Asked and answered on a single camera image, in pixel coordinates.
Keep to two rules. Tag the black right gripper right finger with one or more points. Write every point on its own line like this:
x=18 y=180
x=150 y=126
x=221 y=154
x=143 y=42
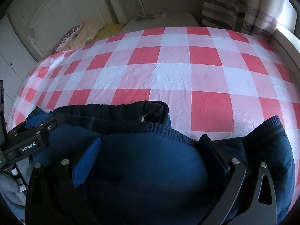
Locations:
x=263 y=207

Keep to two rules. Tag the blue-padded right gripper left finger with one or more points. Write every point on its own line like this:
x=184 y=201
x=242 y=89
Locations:
x=56 y=193

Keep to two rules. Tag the blue quilted puffer jacket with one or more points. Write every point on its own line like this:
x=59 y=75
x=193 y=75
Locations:
x=149 y=173

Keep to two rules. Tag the grey gloved left hand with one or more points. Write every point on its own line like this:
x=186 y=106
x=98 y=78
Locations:
x=12 y=191

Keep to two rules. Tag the white wardrobe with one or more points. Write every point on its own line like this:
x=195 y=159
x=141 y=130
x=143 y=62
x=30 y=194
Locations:
x=16 y=63

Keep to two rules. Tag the floral patterned pillow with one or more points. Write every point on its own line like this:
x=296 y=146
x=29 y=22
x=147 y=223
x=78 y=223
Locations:
x=66 y=39

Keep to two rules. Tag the white wooden headboard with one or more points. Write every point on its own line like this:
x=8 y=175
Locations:
x=40 y=24

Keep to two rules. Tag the cream textured pillow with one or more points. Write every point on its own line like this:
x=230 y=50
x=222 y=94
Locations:
x=86 y=35

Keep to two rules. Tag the red white checkered bed sheet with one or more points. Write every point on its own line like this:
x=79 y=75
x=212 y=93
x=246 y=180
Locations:
x=214 y=81

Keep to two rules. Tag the yellow pillow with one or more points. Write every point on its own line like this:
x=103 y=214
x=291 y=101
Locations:
x=108 y=31

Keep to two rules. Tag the white slim desk lamp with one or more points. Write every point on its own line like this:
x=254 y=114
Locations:
x=142 y=16

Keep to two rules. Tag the white window sill ledge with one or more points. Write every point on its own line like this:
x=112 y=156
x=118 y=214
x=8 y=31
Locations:
x=286 y=39

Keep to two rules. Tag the white bedside table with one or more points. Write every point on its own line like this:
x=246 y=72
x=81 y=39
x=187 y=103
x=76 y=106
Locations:
x=160 y=20

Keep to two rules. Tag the patterned striped curtain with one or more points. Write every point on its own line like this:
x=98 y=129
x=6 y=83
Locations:
x=257 y=18

